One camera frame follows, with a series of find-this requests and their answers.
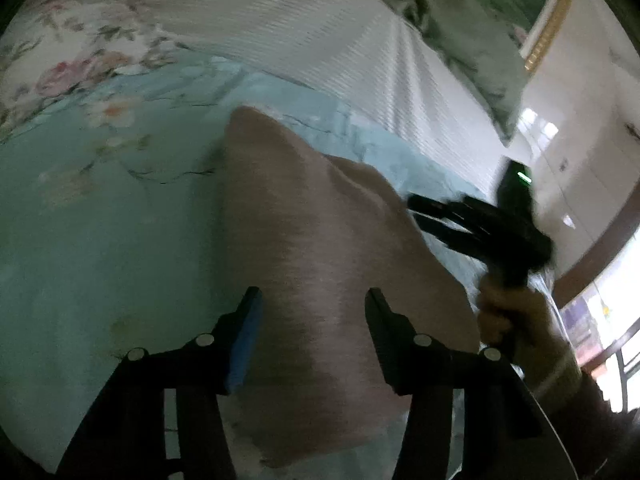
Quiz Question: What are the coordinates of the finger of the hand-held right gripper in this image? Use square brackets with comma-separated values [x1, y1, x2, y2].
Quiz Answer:
[412, 212, 493, 261]
[407, 194, 496, 226]

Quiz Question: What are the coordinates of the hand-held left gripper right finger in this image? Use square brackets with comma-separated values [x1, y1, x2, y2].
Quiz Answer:
[364, 287, 576, 480]

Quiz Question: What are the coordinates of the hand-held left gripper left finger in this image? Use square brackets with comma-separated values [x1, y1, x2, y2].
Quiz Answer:
[55, 286, 265, 480]

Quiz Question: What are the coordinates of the pink fuzzy sweater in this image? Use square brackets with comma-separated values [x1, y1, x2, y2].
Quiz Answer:
[220, 105, 481, 468]

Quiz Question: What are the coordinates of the person's right forearm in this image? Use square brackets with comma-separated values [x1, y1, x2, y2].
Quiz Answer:
[520, 340, 640, 480]

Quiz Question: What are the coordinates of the person's right hand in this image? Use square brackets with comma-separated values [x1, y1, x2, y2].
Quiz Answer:
[475, 275, 566, 361]

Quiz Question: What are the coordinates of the glossy white wardrobe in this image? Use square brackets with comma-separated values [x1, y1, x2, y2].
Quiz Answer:
[505, 0, 640, 281]

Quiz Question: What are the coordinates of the green floral quilt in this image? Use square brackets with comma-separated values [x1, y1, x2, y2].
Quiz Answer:
[377, 0, 531, 147]

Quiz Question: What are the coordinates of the light blue floral bedsheet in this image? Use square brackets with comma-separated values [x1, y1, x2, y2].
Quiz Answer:
[0, 55, 501, 476]

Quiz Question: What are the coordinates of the white striped blanket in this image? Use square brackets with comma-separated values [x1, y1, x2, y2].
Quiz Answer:
[145, 0, 506, 201]

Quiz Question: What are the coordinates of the white floral pillow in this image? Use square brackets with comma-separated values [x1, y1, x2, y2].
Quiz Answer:
[0, 0, 196, 141]

